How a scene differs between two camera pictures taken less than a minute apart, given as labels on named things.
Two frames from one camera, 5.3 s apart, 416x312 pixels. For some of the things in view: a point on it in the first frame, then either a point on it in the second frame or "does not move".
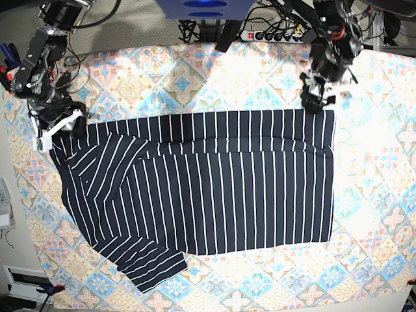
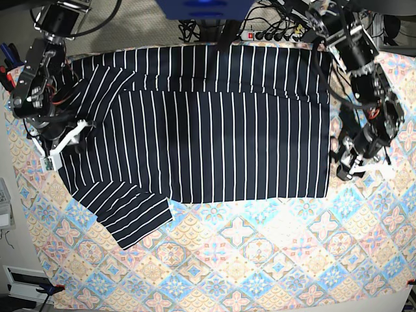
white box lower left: (23, 283) does not move
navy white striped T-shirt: (150, 190) -> (198, 123)
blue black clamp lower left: (50, 290) does not move
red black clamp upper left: (10, 60) does not move
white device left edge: (7, 218) does not move
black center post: (231, 31) does not move
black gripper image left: (50, 107) -> (51, 127)
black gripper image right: (331, 67) -> (367, 142)
